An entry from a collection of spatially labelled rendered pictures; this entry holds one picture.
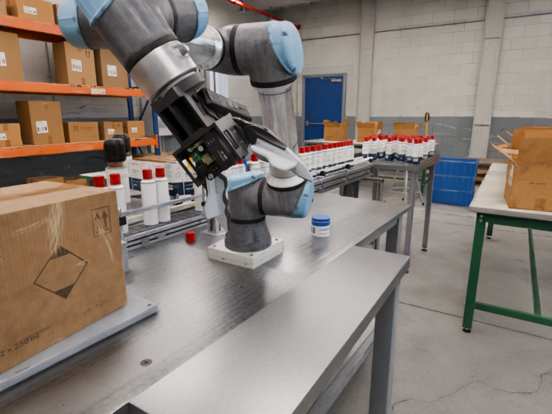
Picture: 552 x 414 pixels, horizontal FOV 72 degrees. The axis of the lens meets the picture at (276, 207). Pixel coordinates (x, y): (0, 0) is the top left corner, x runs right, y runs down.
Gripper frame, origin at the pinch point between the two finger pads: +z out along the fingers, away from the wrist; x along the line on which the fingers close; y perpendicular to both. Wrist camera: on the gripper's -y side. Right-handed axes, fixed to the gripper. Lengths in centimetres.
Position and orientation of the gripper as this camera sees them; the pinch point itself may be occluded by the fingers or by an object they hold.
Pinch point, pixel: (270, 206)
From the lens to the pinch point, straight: 55.1
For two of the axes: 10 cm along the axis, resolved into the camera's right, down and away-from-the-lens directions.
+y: -1.7, 3.9, -9.0
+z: 5.7, 7.9, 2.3
